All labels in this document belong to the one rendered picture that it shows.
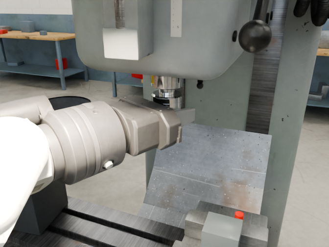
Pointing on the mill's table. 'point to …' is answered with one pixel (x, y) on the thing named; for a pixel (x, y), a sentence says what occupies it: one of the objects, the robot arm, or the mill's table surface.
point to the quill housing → (170, 37)
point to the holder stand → (42, 209)
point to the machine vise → (260, 239)
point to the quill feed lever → (256, 30)
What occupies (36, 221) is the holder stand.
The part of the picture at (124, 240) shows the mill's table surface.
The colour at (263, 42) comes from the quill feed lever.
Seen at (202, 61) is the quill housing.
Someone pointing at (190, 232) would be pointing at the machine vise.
